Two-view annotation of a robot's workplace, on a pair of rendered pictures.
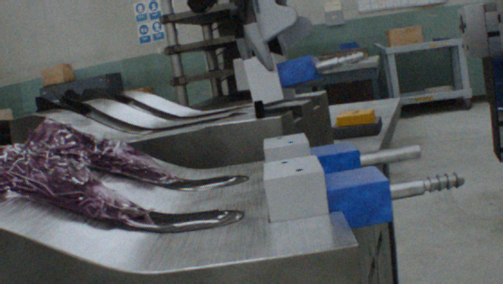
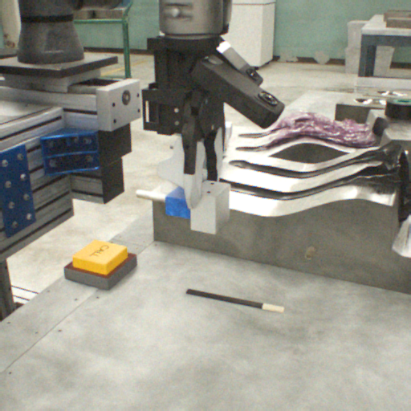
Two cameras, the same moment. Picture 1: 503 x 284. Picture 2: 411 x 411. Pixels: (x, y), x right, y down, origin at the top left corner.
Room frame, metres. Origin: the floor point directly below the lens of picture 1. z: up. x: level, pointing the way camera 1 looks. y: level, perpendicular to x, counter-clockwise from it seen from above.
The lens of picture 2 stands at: (1.59, 0.01, 1.22)
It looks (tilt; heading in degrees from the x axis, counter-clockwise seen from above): 24 degrees down; 183
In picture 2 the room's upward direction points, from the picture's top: straight up
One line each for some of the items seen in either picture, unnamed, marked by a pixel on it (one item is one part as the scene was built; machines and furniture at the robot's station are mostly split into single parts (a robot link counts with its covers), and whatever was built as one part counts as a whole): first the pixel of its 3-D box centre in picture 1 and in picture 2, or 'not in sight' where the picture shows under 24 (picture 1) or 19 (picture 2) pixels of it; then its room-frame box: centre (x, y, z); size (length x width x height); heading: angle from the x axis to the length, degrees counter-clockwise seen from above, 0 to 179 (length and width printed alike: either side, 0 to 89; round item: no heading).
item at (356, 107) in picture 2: not in sight; (372, 112); (0.00, 0.41, 0.84); 0.20 x 0.15 x 0.07; 69
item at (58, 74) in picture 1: (57, 75); not in sight; (7.79, 2.60, 1.26); 0.42 x 0.33 x 0.29; 74
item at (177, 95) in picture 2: not in sight; (185, 85); (0.93, -0.06, 1.09); 0.09 x 0.08 x 0.12; 69
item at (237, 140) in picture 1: (140, 139); (319, 200); (0.76, 0.15, 0.87); 0.50 x 0.26 x 0.14; 69
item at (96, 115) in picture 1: (139, 105); (314, 168); (0.74, 0.14, 0.92); 0.35 x 0.16 x 0.09; 69
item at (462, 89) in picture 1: (422, 75); not in sight; (6.27, -2.27, 0.47); 1.10 x 0.52 x 0.94; 81
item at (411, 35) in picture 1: (404, 39); not in sight; (6.33, -2.11, 0.94); 0.41 x 0.33 x 0.29; 81
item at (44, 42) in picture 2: not in sight; (49, 37); (0.36, -0.43, 1.09); 0.15 x 0.15 x 0.10
